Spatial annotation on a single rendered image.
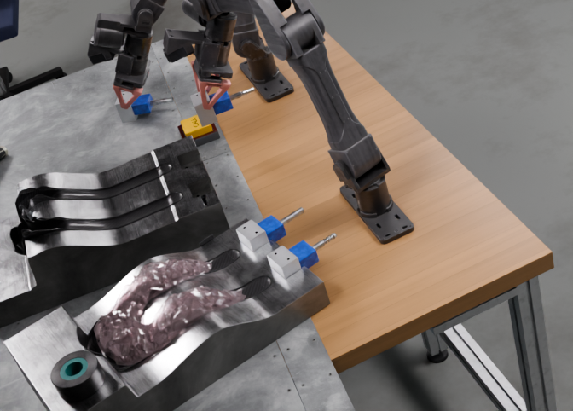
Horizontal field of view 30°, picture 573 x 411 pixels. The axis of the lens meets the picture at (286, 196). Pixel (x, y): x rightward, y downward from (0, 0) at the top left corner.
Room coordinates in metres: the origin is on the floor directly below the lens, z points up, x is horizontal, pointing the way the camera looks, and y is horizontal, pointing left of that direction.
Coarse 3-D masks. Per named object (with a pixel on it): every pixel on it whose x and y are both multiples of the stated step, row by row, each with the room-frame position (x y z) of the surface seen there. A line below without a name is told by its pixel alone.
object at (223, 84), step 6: (198, 66) 1.91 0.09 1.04; (198, 72) 1.90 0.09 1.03; (198, 78) 1.89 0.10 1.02; (204, 78) 1.88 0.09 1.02; (210, 78) 1.88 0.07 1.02; (216, 78) 1.89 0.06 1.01; (204, 84) 1.88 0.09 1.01; (210, 84) 1.89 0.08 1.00; (216, 84) 1.89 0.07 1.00; (222, 84) 1.88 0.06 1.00; (228, 84) 1.88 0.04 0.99; (204, 90) 1.89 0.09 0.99; (222, 90) 1.89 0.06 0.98; (204, 96) 1.89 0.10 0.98; (216, 96) 1.89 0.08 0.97; (204, 102) 1.89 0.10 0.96; (210, 102) 1.90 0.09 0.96; (204, 108) 1.90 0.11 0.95; (210, 108) 1.90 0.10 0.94
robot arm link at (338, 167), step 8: (376, 144) 1.62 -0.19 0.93; (384, 160) 1.60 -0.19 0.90; (336, 168) 1.59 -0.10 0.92; (344, 168) 1.58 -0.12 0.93; (376, 168) 1.60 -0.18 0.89; (384, 168) 1.60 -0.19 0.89; (344, 176) 1.57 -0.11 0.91; (352, 176) 1.57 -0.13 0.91; (368, 176) 1.59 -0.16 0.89; (376, 176) 1.58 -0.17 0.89; (344, 184) 1.59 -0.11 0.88; (352, 184) 1.57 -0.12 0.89; (360, 184) 1.57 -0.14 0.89; (368, 184) 1.57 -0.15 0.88; (360, 192) 1.56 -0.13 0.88
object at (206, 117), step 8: (192, 96) 1.94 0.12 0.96; (200, 96) 1.93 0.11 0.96; (208, 96) 1.92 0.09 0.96; (224, 96) 1.92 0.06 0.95; (232, 96) 1.92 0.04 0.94; (240, 96) 1.92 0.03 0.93; (200, 104) 1.90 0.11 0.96; (216, 104) 1.91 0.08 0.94; (224, 104) 1.91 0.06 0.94; (200, 112) 1.90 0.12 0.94; (208, 112) 1.90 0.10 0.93; (216, 112) 1.90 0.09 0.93; (200, 120) 1.90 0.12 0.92; (208, 120) 1.90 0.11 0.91; (216, 120) 1.90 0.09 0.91
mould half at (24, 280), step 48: (192, 144) 1.87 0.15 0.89; (144, 192) 1.76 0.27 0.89; (0, 240) 1.79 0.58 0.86; (48, 240) 1.64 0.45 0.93; (96, 240) 1.64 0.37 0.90; (144, 240) 1.63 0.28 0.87; (192, 240) 1.64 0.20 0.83; (0, 288) 1.64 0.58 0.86; (48, 288) 1.61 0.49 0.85; (96, 288) 1.62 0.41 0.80
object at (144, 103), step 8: (128, 96) 2.20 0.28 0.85; (144, 96) 2.20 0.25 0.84; (136, 104) 2.18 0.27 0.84; (144, 104) 2.17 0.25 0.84; (152, 104) 2.18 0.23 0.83; (120, 112) 2.19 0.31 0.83; (128, 112) 2.18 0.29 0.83; (136, 112) 2.18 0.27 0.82; (144, 112) 2.17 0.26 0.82; (128, 120) 2.18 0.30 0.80
